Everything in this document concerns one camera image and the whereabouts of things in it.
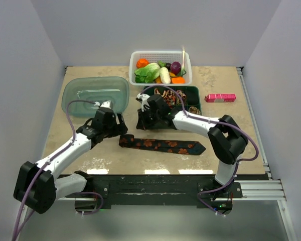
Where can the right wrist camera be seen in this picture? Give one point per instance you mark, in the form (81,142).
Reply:
(143,99)

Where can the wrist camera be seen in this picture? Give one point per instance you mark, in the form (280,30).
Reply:
(143,99)
(106,104)

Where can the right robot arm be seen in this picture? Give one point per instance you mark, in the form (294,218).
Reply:
(226,140)

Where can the rolled purple gold tie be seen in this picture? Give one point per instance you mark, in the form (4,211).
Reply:
(182,98)

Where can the rolled brown beige tie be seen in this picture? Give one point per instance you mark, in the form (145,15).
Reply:
(194,110)

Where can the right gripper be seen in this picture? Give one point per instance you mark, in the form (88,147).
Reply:
(142,124)

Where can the teal transparent plastic bin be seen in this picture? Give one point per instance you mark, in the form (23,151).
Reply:
(95,89)

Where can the white toy radish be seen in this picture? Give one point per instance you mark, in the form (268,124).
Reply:
(165,76)

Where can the orange toy pumpkin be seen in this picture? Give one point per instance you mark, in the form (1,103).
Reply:
(141,63)

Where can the rolled yellow tie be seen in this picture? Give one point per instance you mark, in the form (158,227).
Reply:
(160,92)

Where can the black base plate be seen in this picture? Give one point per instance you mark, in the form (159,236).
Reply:
(174,190)

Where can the pink rectangular box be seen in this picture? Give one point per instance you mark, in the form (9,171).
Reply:
(211,98)

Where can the rolled patterned dark tie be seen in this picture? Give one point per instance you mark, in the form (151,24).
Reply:
(170,97)

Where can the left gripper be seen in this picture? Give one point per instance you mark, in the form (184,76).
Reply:
(120,129)

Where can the green toy lettuce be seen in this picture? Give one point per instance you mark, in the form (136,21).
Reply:
(147,74)

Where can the purple toy onion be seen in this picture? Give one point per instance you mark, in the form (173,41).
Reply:
(175,68)

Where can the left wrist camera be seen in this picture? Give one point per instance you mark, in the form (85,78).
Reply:
(106,104)

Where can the white perforated basket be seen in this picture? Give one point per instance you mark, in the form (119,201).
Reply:
(166,56)

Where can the green compartment tray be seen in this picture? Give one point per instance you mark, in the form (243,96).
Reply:
(192,93)

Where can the orange toy carrot slice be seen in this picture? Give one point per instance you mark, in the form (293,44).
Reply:
(177,80)

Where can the dark orange floral tie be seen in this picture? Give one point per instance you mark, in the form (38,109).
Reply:
(166,146)

